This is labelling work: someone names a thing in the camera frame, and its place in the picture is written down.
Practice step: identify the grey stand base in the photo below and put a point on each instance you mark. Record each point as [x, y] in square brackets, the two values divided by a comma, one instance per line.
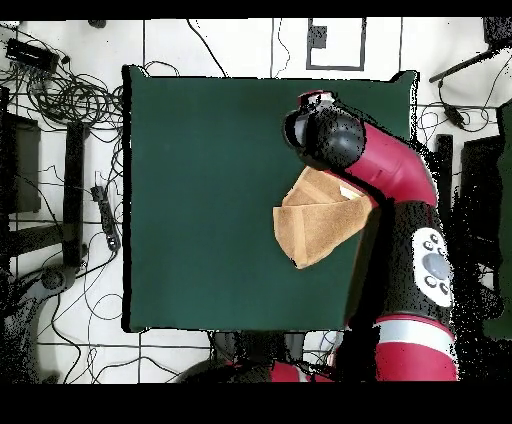
[52, 278]

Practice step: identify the grey square frame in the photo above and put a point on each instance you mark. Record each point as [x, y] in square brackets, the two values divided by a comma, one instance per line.
[336, 68]

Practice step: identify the dark box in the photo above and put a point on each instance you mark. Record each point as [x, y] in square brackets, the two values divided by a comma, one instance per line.
[480, 180]
[24, 168]

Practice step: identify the dark green tablecloth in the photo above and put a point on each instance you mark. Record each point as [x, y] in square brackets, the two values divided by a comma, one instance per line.
[200, 160]

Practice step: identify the orange terry towel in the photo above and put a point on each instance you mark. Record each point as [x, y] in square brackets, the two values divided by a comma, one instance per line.
[320, 228]

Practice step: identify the black power adapter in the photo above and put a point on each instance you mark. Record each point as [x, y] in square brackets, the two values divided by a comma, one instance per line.
[454, 114]

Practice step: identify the black network switch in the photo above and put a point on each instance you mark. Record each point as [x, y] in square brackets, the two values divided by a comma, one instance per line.
[32, 56]

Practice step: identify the black tripod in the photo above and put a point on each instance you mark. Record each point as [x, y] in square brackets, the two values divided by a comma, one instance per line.
[498, 32]

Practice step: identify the black power strip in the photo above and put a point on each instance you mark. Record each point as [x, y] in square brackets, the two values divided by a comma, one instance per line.
[106, 216]

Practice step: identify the black stand bar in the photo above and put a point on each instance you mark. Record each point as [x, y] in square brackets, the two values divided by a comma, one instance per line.
[444, 160]
[74, 192]

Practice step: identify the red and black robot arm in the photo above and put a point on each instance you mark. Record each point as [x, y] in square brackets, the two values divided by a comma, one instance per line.
[400, 180]

